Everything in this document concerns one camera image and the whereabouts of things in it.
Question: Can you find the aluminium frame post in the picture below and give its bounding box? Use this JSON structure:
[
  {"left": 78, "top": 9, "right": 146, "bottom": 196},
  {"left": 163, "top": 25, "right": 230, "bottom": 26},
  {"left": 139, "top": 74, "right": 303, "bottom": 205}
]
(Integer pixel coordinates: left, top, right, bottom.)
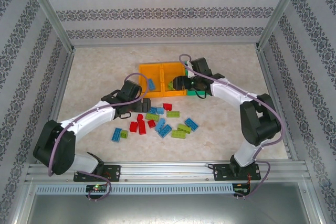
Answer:
[
  {"left": 20, "top": 0, "right": 76, "bottom": 53},
  {"left": 255, "top": 0, "right": 307, "bottom": 51}
]

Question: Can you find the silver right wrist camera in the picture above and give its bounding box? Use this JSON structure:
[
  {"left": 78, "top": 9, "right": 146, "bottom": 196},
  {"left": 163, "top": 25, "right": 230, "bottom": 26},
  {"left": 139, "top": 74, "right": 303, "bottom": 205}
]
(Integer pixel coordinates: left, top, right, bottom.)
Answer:
[{"left": 184, "top": 60, "right": 197, "bottom": 77}]

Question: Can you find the green plastic bin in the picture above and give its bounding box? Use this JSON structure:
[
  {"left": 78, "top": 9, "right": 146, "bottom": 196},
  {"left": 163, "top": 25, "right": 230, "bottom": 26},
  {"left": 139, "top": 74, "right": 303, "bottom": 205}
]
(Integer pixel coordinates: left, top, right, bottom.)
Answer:
[{"left": 183, "top": 60, "right": 214, "bottom": 98}]

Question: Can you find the orange plastic bin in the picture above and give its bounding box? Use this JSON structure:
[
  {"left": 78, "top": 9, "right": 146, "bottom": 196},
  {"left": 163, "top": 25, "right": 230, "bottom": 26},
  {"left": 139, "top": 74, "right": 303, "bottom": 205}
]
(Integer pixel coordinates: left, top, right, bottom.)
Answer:
[
  {"left": 162, "top": 62, "right": 188, "bottom": 97},
  {"left": 138, "top": 62, "right": 165, "bottom": 99}
]

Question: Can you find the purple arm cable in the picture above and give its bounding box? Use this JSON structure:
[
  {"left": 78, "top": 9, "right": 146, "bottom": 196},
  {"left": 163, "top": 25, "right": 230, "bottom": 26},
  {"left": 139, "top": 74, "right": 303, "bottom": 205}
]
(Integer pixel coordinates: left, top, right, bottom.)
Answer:
[
  {"left": 178, "top": 54, "right": 286, "bottom": 200},
  {"left": 48, "top": 72, "right": 148, "bottom": 201}
]

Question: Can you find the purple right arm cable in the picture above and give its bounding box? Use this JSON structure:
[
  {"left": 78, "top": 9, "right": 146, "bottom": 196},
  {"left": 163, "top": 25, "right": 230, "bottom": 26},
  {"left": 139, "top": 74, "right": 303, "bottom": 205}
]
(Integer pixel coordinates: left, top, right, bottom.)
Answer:
[{"left": 178, "top": 54, "right": 286, "bottom": 200}]

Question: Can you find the grey metal panel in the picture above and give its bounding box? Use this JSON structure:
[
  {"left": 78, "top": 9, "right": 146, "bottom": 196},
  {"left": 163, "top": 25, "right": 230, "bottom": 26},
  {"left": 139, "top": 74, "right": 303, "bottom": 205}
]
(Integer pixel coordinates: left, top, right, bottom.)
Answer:
[{"left": 26, "top": 182, "right": 320, "bottom": 224}]

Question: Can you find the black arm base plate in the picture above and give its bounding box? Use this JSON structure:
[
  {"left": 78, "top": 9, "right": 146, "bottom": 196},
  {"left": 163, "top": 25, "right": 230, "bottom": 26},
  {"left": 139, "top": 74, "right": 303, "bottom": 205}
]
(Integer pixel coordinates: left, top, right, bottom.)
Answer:
[
  {"left": 73, "top": 165, "right": 121, "bottom": 183},
  {"left": 212, "top": 163, "right": 262, "bottom": 182}
]

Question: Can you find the aluminium mounting rail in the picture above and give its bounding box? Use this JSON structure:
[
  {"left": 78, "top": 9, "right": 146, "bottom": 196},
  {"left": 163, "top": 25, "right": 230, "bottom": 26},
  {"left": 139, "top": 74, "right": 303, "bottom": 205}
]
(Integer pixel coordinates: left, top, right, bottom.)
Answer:
[{"left": 25, "top": 162, "right": 308, "bottom": 183}]

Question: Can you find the aluminium table edge rail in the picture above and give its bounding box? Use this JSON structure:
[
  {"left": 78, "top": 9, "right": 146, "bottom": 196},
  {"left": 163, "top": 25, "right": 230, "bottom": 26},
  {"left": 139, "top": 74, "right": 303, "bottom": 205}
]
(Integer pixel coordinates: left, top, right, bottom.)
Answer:
[
  {"left": 36, "top": 49, "right": 76, "bottom": 164},
  {"left": 256, "top": 47, "right": 299, "bottom": 161}
]

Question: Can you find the grey slotted cable duct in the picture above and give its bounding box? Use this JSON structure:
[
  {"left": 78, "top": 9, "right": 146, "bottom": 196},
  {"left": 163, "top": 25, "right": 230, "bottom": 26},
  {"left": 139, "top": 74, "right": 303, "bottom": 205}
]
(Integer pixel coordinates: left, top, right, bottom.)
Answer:
[{"left": 35, "top": 184, "right": 235, "bottom": 196}]

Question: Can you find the small circuit board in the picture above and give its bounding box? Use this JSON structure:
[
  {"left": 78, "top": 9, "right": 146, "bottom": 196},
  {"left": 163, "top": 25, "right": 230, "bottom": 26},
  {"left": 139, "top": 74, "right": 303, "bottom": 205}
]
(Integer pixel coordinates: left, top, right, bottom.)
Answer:
[
  {"left": 86, "top": 184, "right": 109, "bottom": 193},
  {"left": 233, "top": 187, "right": 252, "bottom": 196}
]

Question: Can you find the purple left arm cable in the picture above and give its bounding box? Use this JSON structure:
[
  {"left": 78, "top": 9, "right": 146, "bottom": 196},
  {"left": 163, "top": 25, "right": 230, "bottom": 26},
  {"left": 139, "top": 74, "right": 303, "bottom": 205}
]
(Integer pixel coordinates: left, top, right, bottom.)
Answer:
[{"left": 48, "top": 72, "right": 148, "bottom": 201}]

